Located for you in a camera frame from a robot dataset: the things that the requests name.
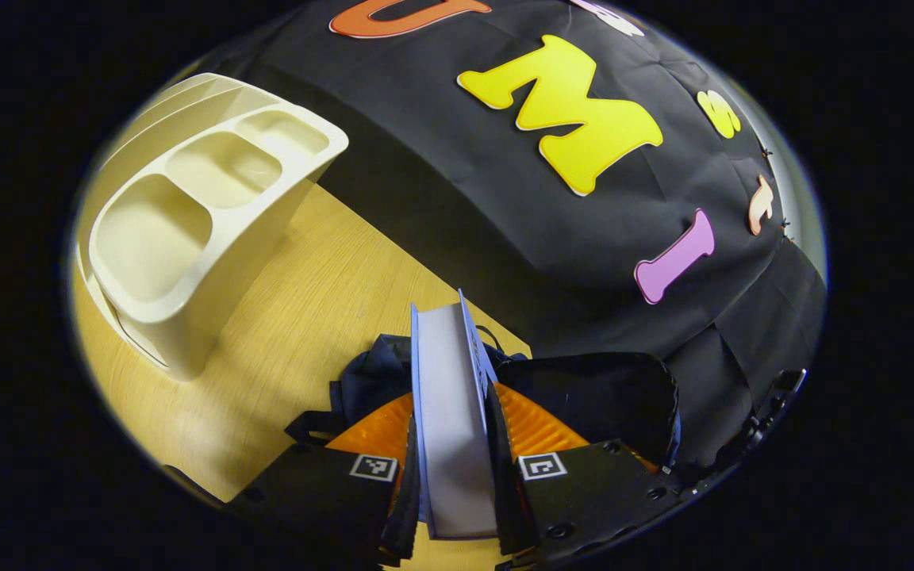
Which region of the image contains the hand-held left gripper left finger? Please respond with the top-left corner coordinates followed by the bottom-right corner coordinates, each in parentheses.
top-left (231, 393), bottom-right (423, 568)

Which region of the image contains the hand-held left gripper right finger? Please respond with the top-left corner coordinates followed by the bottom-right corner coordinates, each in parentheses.
top-left (485, 382), bottom-right (685, 558)

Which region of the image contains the blue schoolbag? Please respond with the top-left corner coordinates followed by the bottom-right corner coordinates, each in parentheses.
top-left (284, 331), bottom-right (685, 478)

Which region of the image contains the blue-grey book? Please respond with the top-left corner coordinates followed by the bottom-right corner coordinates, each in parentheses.
top-left (409, 289), bottom-right (506, 542)

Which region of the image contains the cream plastic bookshelf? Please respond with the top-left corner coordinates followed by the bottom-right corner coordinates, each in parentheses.
top-left (76, 72), bottom-right (350, 384)

